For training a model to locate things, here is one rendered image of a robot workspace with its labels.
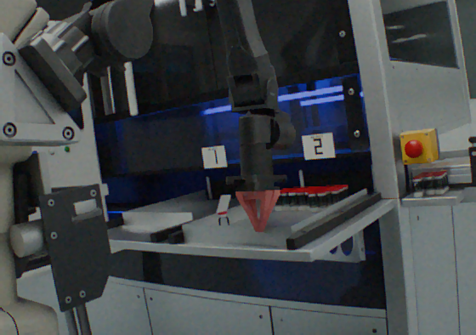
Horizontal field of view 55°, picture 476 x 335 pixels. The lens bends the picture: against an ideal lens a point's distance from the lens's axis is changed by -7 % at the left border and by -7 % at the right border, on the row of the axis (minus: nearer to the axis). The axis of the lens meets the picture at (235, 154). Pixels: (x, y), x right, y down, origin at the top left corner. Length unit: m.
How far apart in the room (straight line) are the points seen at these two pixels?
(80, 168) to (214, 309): 0.64
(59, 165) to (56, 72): 1.13
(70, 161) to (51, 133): 1.11
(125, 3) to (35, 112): 0.18
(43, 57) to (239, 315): 1.15
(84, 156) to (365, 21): 1.02
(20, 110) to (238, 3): 0.45
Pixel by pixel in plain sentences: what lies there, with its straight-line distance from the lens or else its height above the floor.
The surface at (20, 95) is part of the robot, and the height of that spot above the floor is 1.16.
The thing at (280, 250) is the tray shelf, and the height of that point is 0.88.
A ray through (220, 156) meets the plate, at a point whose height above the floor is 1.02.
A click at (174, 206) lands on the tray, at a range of 1.45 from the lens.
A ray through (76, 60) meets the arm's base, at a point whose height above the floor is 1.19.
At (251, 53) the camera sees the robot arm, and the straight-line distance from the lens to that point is 0.84.
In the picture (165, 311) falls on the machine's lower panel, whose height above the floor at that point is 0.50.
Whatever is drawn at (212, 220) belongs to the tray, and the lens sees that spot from 1.06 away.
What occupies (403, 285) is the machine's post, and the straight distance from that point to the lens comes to 1.21.
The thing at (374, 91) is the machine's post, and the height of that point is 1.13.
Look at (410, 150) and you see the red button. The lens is 1.08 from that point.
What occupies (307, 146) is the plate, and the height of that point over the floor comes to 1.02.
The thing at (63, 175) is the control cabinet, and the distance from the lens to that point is 1.63.
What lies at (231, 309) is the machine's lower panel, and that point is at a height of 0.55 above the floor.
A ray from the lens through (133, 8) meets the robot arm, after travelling 0.62.
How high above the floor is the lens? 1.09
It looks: 3 degrees down
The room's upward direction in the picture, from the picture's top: 8 degrees counter-clockwise
